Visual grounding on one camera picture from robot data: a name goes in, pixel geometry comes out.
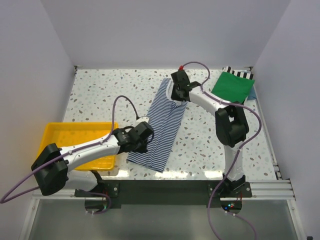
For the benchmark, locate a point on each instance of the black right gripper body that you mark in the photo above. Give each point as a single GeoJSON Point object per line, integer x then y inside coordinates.
{"type": "Point", "coordinates": [175, 95]}

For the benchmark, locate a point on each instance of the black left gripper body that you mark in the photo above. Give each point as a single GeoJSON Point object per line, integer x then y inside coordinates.
{"type": "Point", "coordinates": [141, 146]}

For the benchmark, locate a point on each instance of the blue white striped tank top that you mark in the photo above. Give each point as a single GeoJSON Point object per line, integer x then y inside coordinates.
{"type": "Point", "coordinates": [165, 117]}

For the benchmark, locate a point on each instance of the green tank top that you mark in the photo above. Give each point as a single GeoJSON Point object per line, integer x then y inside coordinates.
{"type": "Point", "coordinates": [232, 88]}

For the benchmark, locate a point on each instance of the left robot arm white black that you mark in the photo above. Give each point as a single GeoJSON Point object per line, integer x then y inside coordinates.
{"type": "Point", "coordinates": [52, 167]}

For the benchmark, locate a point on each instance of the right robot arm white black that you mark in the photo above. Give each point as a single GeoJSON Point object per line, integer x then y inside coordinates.
{"type": "Point", "coordinates": [231, 126]}

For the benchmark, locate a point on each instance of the blue folded tank top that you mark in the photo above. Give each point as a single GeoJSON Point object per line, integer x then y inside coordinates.
{"type": "Point", "coordinates": [252, 94]}

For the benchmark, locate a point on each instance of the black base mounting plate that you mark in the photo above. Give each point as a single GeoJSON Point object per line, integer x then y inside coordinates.
{"type": "Point", "coordinates": [148, 192]}

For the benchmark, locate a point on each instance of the black white striped folded top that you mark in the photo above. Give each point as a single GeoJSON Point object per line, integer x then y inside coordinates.
{"type": "Point", "coordinates": [238, 73]}

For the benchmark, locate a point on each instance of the yellow plastic tray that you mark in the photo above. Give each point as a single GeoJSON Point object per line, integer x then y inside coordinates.
{"type": "Point", "coordinates": [65, 134]}

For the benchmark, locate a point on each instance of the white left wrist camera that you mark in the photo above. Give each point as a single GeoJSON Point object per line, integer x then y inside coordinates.
{"type": "Point", "coordinates": [141, 120]}

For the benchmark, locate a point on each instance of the aluminium front rail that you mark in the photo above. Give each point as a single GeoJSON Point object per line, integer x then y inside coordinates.
{"type": "Point", "coordinates": [260, 189]}

